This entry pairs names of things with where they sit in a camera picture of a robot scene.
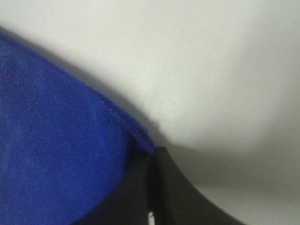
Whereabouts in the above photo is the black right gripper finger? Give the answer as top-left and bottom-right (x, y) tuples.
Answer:
(77, 147), (241, 225)

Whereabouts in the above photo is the blue towel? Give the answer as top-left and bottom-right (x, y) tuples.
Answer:
(0, 34), (155, 225)

